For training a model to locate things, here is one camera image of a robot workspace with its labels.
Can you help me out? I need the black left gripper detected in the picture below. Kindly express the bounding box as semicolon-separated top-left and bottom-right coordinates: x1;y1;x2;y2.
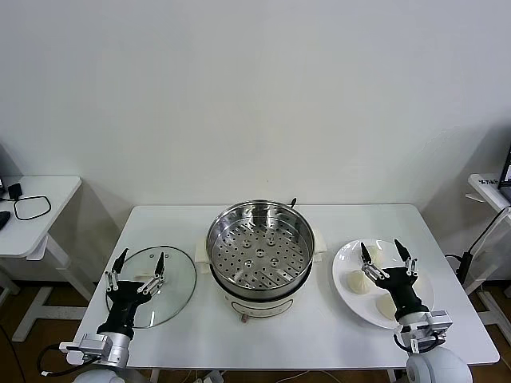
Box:
97;248;167;334

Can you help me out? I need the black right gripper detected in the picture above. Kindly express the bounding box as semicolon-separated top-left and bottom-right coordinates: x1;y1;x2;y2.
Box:
360;239;428;320

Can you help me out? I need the round glass pot lid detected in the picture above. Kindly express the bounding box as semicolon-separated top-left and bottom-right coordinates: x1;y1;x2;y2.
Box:
105;245;198;330

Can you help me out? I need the stainless steel steamer basket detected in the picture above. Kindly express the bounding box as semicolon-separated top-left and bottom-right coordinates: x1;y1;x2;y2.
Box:
205;201;316;289

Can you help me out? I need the round white plate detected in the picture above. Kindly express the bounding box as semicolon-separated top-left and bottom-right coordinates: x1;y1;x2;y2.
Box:
331;238;436;330

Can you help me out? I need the black desk clamp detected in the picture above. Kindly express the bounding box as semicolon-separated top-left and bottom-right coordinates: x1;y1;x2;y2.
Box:
457;251;473;282

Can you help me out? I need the white side desk with laptop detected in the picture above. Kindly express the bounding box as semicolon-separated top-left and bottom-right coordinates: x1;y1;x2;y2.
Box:
465;173;511;336

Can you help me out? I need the white electric cooker base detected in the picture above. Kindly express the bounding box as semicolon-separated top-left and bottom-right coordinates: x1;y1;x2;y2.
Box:
194;227;329;323

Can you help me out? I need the black laptop screen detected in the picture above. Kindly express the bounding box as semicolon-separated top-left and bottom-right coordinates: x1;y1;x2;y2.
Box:
497;143;511;191

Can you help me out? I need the dark framed computer monitor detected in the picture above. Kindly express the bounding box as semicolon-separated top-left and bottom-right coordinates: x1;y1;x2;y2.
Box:
0;141;12;196

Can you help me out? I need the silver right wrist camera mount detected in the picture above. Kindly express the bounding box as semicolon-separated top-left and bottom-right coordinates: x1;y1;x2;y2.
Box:
401;310;454;352

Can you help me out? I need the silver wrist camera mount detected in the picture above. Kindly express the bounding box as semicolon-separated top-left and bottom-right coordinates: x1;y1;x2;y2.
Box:
59;334;111;365
401;310;454;352

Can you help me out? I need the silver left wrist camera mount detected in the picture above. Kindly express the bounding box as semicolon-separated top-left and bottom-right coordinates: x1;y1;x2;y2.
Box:
59;334;111;365

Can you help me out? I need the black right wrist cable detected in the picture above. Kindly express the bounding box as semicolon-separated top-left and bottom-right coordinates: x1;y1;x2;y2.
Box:
394;334;448;357

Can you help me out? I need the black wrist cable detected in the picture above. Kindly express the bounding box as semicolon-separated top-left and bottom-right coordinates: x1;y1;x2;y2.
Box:
37;343;83;378
394;334;448;357

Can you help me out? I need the black looped cable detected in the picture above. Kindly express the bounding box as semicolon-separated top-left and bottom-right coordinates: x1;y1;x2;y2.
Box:
13;194;52;222

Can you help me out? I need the black hanging desk cable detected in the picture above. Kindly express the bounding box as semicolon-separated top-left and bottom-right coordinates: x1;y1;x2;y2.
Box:
445;206;511;260

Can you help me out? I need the white side desk with cable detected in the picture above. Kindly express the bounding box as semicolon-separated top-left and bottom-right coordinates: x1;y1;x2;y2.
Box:
0;175;95;342

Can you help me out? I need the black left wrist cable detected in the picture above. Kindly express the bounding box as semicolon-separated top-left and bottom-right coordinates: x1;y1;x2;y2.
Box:
37;343;83;378

